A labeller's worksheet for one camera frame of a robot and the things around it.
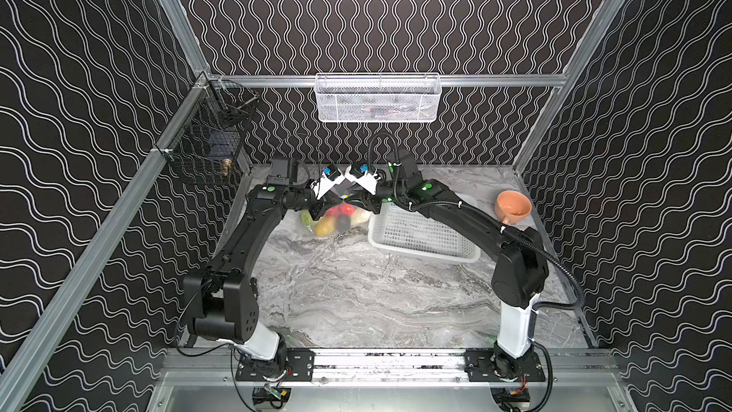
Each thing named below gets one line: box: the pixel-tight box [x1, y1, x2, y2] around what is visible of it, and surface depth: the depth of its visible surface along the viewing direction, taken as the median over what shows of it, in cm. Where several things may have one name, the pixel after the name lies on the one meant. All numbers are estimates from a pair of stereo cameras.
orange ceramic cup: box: [494, 189, 533, 226], surface depth 105 cm
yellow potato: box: [314, 215, 337, 237], surface depth 95 cm
